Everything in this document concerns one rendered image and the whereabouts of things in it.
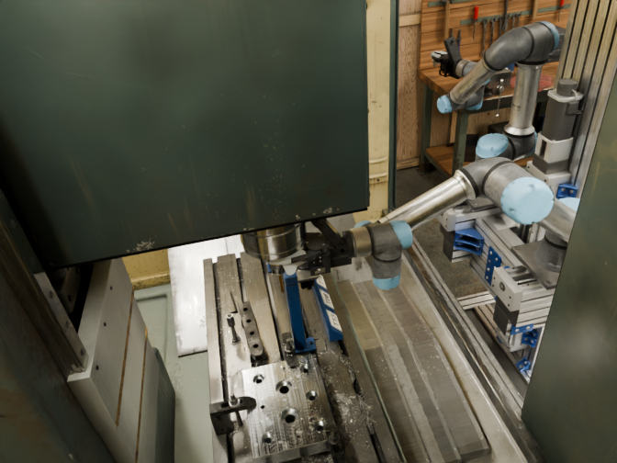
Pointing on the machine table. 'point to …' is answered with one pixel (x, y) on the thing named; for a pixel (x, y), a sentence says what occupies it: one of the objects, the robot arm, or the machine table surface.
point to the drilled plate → (288, 449)
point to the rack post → (297, 321)
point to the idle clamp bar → (252, 332)
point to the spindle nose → (274, 242)
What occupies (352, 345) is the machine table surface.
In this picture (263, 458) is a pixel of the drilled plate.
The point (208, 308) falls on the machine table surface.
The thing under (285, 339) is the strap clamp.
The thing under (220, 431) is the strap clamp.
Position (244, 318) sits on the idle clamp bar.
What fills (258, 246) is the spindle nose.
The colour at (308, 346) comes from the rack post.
